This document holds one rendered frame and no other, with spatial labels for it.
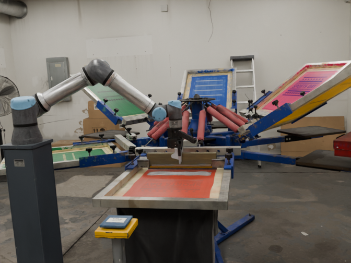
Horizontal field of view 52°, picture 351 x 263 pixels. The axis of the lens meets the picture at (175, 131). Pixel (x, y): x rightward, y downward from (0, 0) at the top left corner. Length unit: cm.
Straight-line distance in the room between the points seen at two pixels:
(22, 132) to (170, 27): 466
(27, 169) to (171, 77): 458
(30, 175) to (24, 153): 11
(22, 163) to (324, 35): 521
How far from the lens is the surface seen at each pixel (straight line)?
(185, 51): 622
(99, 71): 187
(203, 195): 168
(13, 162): 198
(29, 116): 194
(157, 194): 171
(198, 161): 207
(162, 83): 628
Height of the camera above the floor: 150
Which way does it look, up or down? 9 degrees down
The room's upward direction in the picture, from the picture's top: 3 degrees counter-clockwise
